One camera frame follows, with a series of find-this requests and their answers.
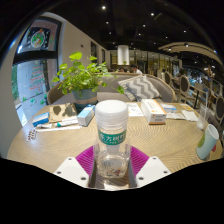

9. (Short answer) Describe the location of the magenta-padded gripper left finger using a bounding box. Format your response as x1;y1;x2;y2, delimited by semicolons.
53;145;98;190

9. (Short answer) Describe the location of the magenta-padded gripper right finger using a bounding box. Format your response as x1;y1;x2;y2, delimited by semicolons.
127;145;172;189

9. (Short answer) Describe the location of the clear plastic water bottle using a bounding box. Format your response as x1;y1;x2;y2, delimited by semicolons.
92;99;132;182

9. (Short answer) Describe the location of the white tube with green cap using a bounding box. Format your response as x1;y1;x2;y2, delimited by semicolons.
36;118;80;130

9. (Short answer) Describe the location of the pill blister pack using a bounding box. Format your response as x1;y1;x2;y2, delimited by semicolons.
26;128;38;143

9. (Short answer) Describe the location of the small blue white box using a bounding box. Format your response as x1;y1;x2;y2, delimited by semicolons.
76;104;97;127

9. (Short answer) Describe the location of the white and orange box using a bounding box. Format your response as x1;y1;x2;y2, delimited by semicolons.
140;98;168;126

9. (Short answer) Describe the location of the blue flat pack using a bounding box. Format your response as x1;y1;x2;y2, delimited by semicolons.
32;112;51;128

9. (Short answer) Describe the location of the stack of white papers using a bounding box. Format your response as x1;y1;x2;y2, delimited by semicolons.
159;103;200;122

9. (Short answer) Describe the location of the clear drinking glass with straw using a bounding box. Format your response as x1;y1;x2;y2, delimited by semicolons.
196;93;212;131

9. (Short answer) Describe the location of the yellow card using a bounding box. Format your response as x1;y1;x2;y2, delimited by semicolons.
179;103;195;112

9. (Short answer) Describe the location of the grey white chevron pillow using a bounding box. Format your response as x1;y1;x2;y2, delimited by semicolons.
117;74;162;102

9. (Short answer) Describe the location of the grey curved sofa bench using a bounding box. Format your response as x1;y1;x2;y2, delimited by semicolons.
46;72;177;105

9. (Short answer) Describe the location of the group of dining chairs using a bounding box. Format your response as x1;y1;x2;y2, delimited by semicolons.
156;68;224;134

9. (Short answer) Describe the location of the green potted plant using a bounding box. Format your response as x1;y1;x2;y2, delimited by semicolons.
51;51;125;110

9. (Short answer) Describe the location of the white round column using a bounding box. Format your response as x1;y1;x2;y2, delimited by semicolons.
116;44;130;66

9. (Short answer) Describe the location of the curved wooden ceiling canopy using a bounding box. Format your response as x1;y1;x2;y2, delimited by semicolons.
158;41;224;68

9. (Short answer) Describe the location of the group of ceiling spotlights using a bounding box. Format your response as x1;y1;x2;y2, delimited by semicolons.
99;3;191;48

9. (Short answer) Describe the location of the white mug with green handle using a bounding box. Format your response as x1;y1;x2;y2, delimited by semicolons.
195;123;220;161

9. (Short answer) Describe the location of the colourful wall poster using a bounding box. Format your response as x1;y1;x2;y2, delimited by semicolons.
26;26;53;52

